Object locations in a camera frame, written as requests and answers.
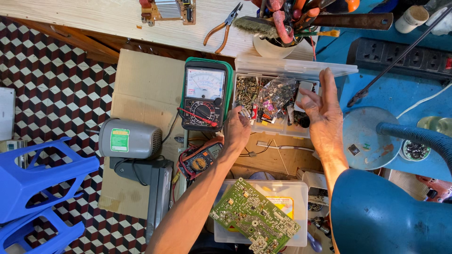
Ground person's right hand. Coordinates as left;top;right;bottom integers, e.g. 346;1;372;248
297;68;347;160

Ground blue desk lamp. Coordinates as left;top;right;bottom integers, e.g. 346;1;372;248
330;105;452;254

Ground clear plastic storage box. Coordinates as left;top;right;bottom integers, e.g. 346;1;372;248
213;179;309;248

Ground grey electric motor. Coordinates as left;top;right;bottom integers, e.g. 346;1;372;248
98;117;163;159

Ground white plastic block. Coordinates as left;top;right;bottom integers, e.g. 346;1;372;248
296;169;329;206

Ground blue plastic stool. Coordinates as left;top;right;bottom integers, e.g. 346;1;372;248
0;207;86;254
0;136;101;224

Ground green-cased analog multimeter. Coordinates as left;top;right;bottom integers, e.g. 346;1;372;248
179;57;234;132

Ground white bottle with cork top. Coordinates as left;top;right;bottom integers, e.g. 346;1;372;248
394;5;430;34

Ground red test probe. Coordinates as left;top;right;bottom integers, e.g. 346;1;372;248
177;107;219;127

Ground white flat panel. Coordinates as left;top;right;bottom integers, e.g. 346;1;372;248
0;87;16;142

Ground small bowl of screws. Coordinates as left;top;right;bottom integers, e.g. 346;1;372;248
400;139;432;162

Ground brown circuit board with heatsink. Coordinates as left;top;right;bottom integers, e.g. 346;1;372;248
139;0;197;27

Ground wire brush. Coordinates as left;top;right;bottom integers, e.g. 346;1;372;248
232;16;280;39

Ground white tube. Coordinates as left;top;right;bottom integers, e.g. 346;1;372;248
256;141;315;153

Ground thin black rod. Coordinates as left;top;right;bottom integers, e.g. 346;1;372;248
347;5;452;108

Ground red power drill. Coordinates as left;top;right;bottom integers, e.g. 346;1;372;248
416;174;452;204

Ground grey metal device case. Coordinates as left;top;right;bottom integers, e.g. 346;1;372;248
109;157;174;245

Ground white cable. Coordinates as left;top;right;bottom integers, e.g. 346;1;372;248
395;83;452;119

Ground white cup of tools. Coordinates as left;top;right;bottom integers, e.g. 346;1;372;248
247;0;361;59

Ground person's left hand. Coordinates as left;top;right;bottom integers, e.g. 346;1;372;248
223;105;252;154

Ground clear glass dish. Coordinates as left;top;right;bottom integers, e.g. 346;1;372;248
416;116;452;139

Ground orange-handled pliers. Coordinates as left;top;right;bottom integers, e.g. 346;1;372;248
203;2;244;55

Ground orange digital multimeter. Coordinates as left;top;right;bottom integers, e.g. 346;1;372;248
176;136;225;181

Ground blue-handled screwdriver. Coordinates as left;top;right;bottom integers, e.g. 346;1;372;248
307;231;323;253

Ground rusty flat metal file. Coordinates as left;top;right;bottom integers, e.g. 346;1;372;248
312;13;394;31

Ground clear bag of components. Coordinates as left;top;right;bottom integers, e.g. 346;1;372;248
257;77;298;114

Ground clear plastic component organizer box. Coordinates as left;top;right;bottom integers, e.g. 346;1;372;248
233;55;359;139

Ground black power strip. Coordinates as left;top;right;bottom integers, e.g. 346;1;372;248
346;37;452;84

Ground green circuit board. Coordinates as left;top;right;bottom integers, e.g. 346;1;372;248
209;177;302;254

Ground brown cardboard sheet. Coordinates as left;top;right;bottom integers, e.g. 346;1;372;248
97;48;188;220

